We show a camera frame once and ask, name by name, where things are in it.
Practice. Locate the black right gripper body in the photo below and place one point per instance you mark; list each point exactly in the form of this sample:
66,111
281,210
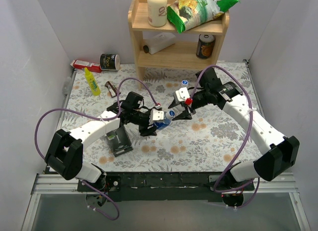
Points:
193,107

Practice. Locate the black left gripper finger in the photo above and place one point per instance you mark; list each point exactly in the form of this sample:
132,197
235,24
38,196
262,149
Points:
150,131
141,131

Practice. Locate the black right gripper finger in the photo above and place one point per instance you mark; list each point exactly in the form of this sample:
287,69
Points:
184,115
177,106

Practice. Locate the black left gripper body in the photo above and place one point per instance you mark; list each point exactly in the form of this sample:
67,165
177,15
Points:
147,121

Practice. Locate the small blue-label water bottle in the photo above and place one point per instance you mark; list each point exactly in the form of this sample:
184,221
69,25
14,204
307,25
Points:
164,123

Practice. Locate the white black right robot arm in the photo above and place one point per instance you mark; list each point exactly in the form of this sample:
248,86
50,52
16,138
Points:
279,152

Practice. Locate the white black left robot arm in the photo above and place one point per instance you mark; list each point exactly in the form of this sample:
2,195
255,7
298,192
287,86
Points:
65,153

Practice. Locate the yellow squeeze bottle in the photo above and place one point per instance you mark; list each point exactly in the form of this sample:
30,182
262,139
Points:
92,82

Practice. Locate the lying white bottle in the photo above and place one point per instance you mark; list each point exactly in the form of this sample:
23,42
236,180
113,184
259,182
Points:
159,42

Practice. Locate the cream lotion bottle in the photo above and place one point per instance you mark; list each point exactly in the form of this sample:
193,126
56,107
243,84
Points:
157,12

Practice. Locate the floral table cloth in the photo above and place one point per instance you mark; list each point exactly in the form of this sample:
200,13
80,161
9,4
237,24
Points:
208,142

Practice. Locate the black green razor box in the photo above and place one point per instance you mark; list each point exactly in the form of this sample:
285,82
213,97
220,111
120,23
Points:
119,141

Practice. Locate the brown chocolate bar wrapper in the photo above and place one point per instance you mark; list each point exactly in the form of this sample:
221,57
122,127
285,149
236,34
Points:
112,89

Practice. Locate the dark tin can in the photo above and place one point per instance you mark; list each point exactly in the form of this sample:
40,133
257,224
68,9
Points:
205,46

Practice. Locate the black white paper cup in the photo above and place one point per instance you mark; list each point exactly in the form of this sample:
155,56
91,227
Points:
109,62

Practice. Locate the red white toothpaste box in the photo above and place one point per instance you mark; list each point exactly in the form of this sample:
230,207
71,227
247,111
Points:
81,65

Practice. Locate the green chips bag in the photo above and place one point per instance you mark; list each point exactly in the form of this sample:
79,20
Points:
187,14

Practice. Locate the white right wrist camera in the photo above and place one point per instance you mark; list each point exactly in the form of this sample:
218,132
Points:
183,95

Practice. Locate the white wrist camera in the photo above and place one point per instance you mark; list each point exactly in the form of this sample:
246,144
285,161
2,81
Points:
156,116
183,95

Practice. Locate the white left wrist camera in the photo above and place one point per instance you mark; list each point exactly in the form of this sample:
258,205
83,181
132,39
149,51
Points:
156,116

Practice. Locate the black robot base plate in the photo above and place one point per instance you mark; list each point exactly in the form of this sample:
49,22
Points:
159,186

